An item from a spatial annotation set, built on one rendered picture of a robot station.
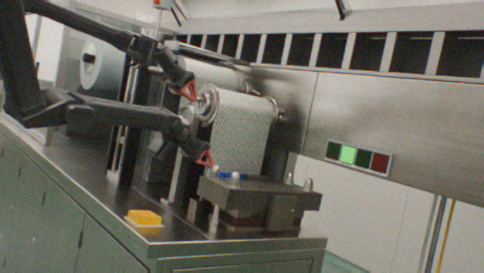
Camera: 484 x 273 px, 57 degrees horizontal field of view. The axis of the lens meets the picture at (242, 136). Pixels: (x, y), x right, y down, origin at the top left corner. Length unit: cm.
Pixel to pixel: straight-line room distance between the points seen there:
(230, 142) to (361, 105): 44
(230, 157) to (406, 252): 277
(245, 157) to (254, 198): 24
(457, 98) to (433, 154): 16
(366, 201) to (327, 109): 280
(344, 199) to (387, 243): 59
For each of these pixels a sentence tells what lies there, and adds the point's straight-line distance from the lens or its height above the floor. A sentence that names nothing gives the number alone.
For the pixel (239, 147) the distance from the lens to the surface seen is 153.
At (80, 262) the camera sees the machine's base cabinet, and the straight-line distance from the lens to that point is 164.
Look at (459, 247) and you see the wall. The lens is 386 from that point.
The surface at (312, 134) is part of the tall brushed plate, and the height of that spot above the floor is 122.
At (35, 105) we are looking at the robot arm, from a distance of 97.
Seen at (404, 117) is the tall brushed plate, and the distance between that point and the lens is 136.
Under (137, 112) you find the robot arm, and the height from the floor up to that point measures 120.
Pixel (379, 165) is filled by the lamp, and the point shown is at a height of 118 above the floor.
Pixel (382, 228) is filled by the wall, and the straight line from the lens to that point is 419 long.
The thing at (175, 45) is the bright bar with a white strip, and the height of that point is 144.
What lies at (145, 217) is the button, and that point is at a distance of 125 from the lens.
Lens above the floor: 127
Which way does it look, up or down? 4 degrees down
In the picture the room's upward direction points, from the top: 11 degrees clockwise
